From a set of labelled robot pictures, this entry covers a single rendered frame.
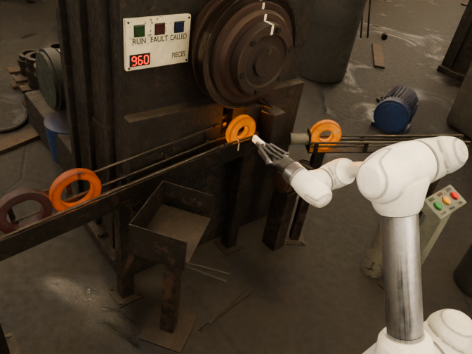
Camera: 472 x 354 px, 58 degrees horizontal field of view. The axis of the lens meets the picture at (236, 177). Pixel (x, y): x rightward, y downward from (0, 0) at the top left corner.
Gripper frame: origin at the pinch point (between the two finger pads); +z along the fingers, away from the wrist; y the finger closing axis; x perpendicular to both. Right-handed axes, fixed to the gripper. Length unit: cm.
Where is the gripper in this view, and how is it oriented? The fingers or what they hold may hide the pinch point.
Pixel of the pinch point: (258, 142)
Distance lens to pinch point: 187.7
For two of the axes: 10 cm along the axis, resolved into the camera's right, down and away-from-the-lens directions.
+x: 1.8, -7.5, -6.3
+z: -6.0, -6.0, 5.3
